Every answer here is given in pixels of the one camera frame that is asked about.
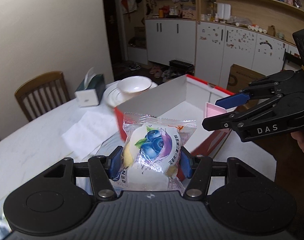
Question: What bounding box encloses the wooden wall shelf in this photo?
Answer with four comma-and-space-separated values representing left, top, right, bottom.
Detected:
141, 0, 304, 38

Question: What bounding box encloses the wooden chair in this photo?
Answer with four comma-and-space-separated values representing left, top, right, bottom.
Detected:
14, 71, 70, 122

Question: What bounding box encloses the blueberry snack packet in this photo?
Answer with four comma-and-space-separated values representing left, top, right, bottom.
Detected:
110, 113, 197, 193

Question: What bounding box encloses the white paper napkin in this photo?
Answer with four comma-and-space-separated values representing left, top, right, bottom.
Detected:
62, 111, 119, 160

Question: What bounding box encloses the red white cardboard box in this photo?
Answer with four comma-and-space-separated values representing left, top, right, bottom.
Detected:
113, 74, 239, 182

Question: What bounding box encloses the white plate stack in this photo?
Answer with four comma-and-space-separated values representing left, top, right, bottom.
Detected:
104, 81, 157, 108

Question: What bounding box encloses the green white tissue box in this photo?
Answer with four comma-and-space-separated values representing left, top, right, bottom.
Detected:
74, 68, 106, 107

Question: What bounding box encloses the pink ribbed eraser block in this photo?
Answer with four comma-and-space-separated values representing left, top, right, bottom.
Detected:
204, 102, 227, 119

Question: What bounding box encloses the white bowl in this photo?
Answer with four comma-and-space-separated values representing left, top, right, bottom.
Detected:
118, 76, 152, 94

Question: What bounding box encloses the white lower cabinet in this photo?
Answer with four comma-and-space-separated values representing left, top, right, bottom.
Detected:
145, 20, 299, 87

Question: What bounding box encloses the brown cardboard box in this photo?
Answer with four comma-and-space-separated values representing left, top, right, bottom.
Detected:
227, 64, 265, 93

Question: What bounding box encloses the black shoe rack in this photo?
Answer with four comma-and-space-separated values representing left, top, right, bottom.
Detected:
169, 60, 194, 75

